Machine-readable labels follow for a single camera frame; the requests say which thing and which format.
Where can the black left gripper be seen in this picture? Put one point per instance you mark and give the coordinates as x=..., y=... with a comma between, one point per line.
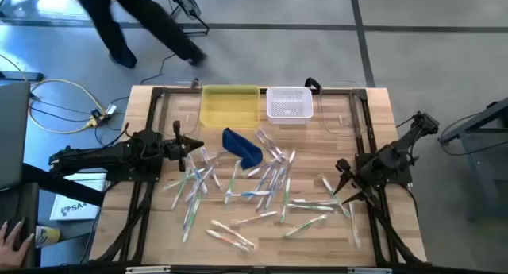
x=174, y=149

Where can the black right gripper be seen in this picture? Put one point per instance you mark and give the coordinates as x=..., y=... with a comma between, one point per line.
x=365, y=178

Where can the orange toothbrush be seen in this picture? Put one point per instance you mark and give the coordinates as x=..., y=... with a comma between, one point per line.
x=254, y=218
x=291, y=162
x=232, y=233
x=228, y=240

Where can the purple toothbrush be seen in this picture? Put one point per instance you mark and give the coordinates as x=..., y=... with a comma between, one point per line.
x=266, y=141
x=274, y=146

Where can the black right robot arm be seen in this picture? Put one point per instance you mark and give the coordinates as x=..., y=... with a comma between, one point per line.
x=397, y=149

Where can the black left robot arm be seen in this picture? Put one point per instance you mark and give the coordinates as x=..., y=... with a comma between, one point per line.
x=111, y=153

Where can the clear plastic bin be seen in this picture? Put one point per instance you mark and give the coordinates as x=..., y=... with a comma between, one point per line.
x=337, y=115
x=190, y=107

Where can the blue plastic scoop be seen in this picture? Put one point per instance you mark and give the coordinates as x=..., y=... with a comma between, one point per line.
x=240, y=147

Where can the yellow plastic bin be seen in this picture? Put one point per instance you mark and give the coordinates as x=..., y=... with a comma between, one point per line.
x=230, y=107

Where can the grey clamp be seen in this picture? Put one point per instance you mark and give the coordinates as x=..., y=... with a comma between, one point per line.
x=194, y=83

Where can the power strip with plugs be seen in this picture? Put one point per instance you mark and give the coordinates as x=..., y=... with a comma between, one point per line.
x=104, y=113

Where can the white perforated plastic basket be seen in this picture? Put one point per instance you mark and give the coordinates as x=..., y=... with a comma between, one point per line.
x=289, y=103

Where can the black clamp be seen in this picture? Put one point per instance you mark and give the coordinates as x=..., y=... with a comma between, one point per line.
x=313, y=83

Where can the dark metal table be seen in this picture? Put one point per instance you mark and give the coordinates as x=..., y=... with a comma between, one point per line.
x=470, y=167

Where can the white printed box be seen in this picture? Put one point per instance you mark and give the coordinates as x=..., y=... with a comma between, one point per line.
x=75, y=208

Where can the black desk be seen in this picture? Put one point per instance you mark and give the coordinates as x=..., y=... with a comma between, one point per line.
x=59, y=182

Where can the black floor fan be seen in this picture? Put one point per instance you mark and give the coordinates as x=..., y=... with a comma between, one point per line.
x=186, y=4

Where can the person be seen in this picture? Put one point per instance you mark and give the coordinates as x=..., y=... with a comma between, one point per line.
x=107, y=20

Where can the yellow and white can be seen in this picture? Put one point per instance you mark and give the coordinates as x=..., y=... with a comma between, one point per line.
x=47, y=236

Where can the grey laptop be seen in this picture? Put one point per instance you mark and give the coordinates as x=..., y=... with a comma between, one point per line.
x=14, y=135

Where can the person's hand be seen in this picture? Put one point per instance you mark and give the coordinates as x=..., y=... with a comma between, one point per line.
x=14, y=246

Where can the silver frame bracket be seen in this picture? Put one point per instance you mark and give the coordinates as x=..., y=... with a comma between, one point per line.
x=369, y=270
x=147, y=269

